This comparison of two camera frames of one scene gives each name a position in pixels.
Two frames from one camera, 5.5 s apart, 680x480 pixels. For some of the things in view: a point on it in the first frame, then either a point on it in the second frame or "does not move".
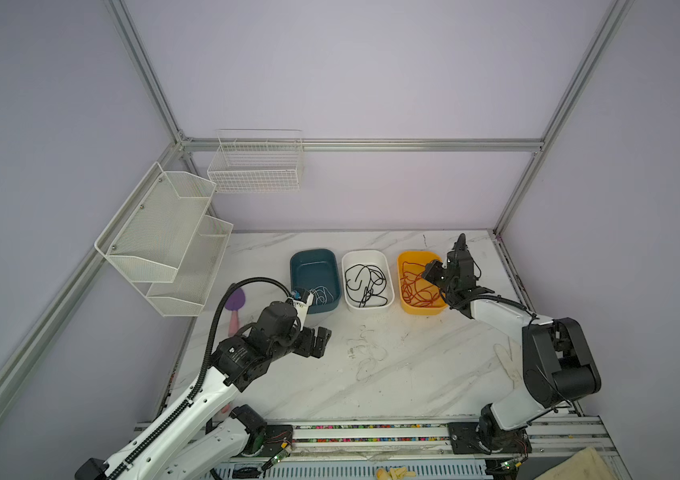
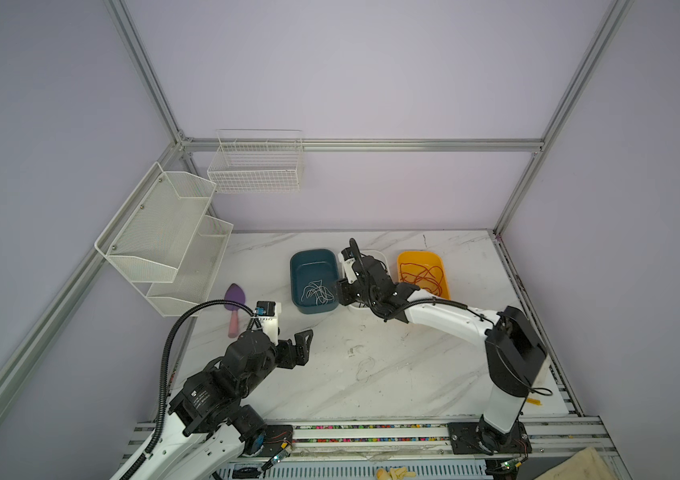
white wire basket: x=257 y=161 does not move
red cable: x=416 y=290 does not move
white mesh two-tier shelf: x=165 y=244 does not move
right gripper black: x=431 y=268 to x=342 y=292
